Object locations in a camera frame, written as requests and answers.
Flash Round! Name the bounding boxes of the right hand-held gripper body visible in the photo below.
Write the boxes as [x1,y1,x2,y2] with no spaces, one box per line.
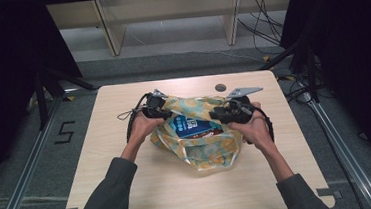
[218,85,267,127]

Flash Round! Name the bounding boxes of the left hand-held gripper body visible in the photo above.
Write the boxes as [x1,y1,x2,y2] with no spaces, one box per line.
[140,88,173,122]

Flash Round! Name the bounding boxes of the teal orange-print shopping bag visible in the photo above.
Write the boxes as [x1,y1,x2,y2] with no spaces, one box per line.
[146,89,249,175]

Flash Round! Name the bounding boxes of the person's right hand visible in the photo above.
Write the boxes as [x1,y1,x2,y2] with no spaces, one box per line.
[226,100,276,152]

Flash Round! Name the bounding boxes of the person's left hand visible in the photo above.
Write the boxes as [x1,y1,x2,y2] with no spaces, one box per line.
[124,111,168,152]

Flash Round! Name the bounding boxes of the blue snack packet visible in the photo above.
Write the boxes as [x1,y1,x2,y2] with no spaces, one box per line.
[167,111,226,141]

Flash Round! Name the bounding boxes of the black tripod stand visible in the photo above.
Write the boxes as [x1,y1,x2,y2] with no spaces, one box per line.
[257,37,322,108]
[32,62,103,131]

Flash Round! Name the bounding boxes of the light wooden shelf unit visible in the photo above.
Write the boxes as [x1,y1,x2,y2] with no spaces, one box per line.
[44,0,300,62]

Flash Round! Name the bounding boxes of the black curtain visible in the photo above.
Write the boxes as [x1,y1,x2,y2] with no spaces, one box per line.
[277,0,371,185]
[0,0,92,197]

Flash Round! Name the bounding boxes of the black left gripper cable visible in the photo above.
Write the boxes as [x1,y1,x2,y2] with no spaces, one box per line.
[122,92,157,144]

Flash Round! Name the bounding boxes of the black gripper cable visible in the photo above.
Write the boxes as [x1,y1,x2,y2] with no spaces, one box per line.
[122,92,157,144]
[255,106,277,145]

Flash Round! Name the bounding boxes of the round table cable grommet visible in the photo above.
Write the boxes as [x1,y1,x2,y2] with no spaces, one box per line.
[214,82,228,94]

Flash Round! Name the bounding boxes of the thin grey cord loop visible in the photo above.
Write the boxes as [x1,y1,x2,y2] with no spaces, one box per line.
[116,107,142,121]

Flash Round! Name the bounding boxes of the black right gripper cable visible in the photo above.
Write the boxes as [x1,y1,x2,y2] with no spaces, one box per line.
[255,106,277,145]

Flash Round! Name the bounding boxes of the black floor cables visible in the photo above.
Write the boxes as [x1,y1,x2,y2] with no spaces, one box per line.
[275,67,337,107]

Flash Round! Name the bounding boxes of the black hanging cables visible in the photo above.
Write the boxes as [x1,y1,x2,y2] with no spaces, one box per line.
[234,0,288,58]

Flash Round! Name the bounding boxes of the aluminium frame rail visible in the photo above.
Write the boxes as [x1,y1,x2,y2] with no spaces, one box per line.
[0,88,92,209]
[307,95,371,209]

